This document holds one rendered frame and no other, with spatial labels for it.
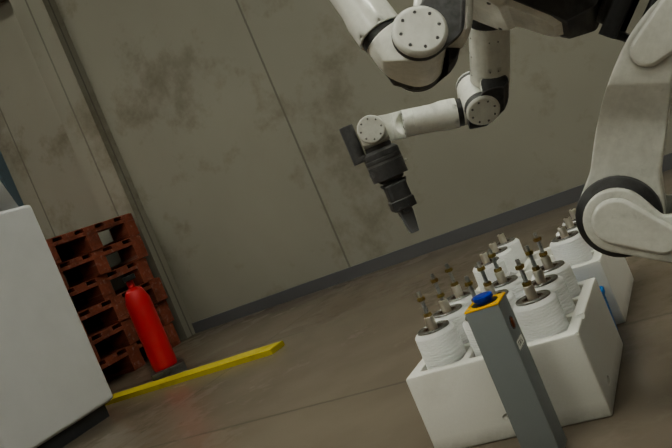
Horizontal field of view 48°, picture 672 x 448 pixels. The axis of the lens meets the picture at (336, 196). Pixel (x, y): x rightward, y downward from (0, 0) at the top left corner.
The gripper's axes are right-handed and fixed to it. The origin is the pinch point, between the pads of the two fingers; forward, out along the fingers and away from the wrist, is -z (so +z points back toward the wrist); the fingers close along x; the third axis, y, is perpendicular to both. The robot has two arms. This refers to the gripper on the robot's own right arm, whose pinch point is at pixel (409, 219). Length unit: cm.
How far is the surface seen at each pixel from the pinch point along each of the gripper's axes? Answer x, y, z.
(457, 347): 14.2, -2.6, -28.7
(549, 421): 38, 6, -42
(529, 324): 24.5, 12.0, -27.5
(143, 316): -241, -133, -12
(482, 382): 21.3, -1.2, -35.6
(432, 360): 14.0, -8.7, -29.2
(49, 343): -182, -163, -2
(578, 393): 29, 15, -43
